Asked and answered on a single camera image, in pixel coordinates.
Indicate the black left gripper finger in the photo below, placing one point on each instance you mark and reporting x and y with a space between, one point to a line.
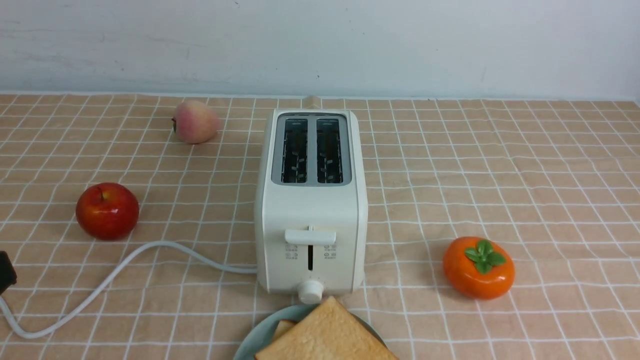
8 275

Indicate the toast slice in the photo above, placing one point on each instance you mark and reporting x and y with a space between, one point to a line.
283 326
325 332

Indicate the white two-slot toaster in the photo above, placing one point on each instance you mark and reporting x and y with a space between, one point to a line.
311 204

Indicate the red apple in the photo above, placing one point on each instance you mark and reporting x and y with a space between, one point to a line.
107 211

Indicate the pink peach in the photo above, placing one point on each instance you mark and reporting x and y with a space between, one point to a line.
194 122

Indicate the light green plate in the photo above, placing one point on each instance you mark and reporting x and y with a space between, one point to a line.
260 335

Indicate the orange persimmon with green leaf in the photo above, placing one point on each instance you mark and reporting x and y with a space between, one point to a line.
478 268

